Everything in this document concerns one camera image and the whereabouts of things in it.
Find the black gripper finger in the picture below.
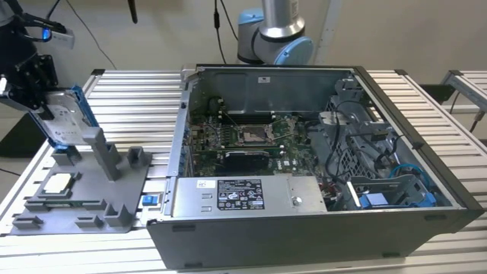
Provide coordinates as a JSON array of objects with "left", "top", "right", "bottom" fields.
[{"left": 23, "top": 86, "right": 55, "bottom": 121}]

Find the hard disk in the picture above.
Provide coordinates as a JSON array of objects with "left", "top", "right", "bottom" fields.
[{"left": 32, "top": 84, "right": 96, "bottom": 152}]

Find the grey disk bay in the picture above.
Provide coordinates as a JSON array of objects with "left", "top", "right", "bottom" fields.
[{"left": 344, "top": 173, "right": 435, "bottom": 211}]

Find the blue empty disk carrier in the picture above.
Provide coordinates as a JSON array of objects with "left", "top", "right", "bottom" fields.
[{"left": 359, "top": 194, "right": 388, "bottom": 209}]

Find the black box on floor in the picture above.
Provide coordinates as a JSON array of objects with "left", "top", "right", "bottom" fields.
[{"left": 0, "top": 114, "right": 51, "bottom": 158}]

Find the silver CPU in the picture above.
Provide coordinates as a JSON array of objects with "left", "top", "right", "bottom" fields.
[{"left": 41, "top": 172, "right": 75, "bottom": 195}]

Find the grey parts rack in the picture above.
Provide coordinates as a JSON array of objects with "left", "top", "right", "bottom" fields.
[{"left": 9, "top": 127, "right": 153, "bottom": 236}]

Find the green RAM stick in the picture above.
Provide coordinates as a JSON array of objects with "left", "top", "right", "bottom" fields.
[{"left": 28, "top": 201, "right": 103, "bottom": 208}]

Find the thin metal locking lever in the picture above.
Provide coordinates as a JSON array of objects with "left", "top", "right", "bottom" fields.
[{"left": 221, "top": 111, "right": 241, "bottom": 127}]

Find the silver power supply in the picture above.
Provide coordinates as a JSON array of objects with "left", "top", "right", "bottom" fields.
[{"left": 167, "top": 175, "right": 328, "bottom": 216}]

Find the black RAM slot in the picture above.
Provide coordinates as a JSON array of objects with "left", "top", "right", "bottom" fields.
[
  {"left": 219, "top": 115, "right": 275, "bottom": 122},
  {"left": 219, "top": 111, "right": 275, "bottom": 116}
]

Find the CPU socket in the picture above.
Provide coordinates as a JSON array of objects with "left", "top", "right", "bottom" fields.
[{"left": 237, "top": 124, "right": 267, "bottom": 144}]

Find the black expansion slot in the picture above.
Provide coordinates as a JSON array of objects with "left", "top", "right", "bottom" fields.
[{"left": 219, "top": 144, "right": 285, "bottom": 150}]

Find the black graphics card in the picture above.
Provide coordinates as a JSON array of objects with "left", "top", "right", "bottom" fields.
[{"left": 223, "top": 150, "right": 272, "bottom": 176}]

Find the metal socket cover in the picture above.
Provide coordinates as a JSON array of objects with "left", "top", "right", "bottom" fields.
[{"left": 265, "top": 116, "right": 296, "bottom": 140}]

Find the green motherboard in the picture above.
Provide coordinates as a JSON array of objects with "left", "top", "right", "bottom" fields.
[{"left": 185, "top": 112, "right": 324, "bottom": 178}]

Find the black open PC case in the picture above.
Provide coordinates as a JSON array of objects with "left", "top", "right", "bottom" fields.
[{"left": 145, "top": 63, "right": 484, "bottom": 271}]

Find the grey perforated drive cage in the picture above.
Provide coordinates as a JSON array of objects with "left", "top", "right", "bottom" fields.
[{"left": 307, "top": 76, "right": 453, "bottom": 212}]

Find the black block beside table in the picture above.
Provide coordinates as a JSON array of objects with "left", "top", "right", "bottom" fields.
[{"left": 420, "top": 84, "right": 456, "bottom": 105}]

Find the metal slat side table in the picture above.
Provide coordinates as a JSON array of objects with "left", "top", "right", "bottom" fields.
[{"left": 440, "top": 70, "right": 487, "bottom": 114}]

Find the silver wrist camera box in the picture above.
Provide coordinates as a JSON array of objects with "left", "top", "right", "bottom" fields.
[{"left": 47, "top": 27, "right": 76, "bottom": 50}]

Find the thick black cable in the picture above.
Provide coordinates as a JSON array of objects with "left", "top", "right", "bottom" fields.
[{"left": 127, "top": 0, "right": 139, "bottom": 23}]

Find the thin hanging black cable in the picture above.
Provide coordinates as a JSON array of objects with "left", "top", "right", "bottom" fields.
[{"left": 213, "top": 0, "right": 228, "bottom": 65}]

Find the long black wire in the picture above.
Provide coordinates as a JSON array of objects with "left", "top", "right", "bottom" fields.
[{"left": 324, "top": 99, "right": 367, "bottom": 187}]

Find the short black wire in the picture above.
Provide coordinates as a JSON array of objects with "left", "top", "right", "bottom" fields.
[{"left": 375, "top": 133, "right": 404, "bottom": 175}]

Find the blue wire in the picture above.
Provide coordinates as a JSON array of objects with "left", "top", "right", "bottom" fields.
[{"left": 389, "top": 163, "right": 431, "bottom": 198}]

